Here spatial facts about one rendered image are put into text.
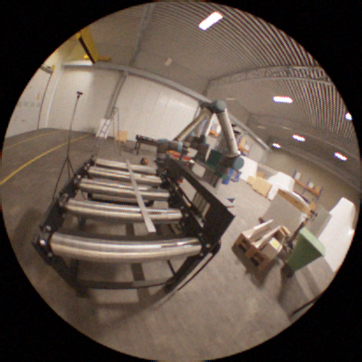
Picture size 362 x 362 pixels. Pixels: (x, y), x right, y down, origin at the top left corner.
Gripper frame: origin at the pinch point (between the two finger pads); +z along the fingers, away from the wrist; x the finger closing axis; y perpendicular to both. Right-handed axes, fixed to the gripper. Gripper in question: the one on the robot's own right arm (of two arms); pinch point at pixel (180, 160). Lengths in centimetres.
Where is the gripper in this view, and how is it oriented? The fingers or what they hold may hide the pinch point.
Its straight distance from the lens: 138.5
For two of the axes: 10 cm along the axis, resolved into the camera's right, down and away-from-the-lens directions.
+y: 8.6, 1.4, 4.9
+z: -3.3, 8.9, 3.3
